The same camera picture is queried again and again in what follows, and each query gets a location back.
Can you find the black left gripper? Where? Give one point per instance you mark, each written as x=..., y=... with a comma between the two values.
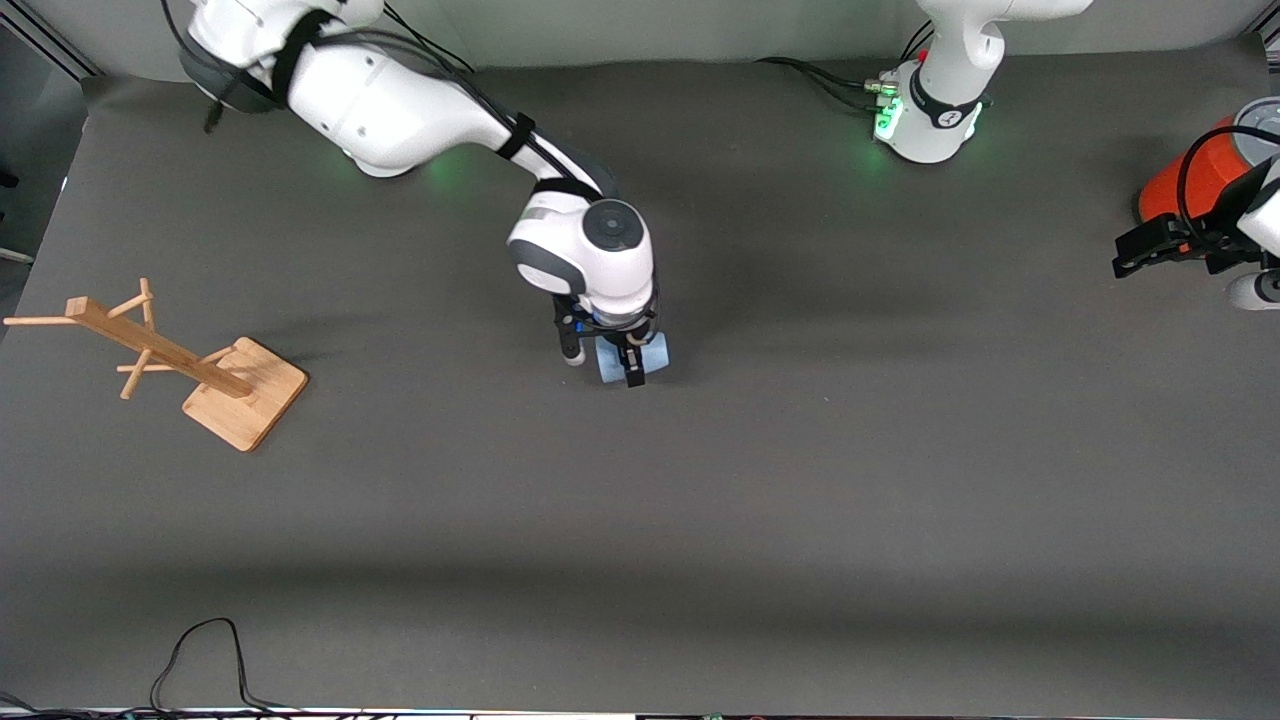
x=1196, y=239

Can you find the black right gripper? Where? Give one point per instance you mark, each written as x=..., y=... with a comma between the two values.
x=628, y=343

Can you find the light blue cup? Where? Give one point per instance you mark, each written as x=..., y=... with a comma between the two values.
x=608, y=364

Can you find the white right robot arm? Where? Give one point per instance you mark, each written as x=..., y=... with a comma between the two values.
x=400, y=100

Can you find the wooden cup rack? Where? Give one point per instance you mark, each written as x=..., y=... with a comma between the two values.
x=245, y=400

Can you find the orange can with silver lid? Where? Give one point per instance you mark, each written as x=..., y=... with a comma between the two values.
x=1165, y=190

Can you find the dark grey table mat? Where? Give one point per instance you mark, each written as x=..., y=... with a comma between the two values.
x=640, y=520

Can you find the dark aluminium frame bar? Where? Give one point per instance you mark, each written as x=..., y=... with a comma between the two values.
x=55, y=45

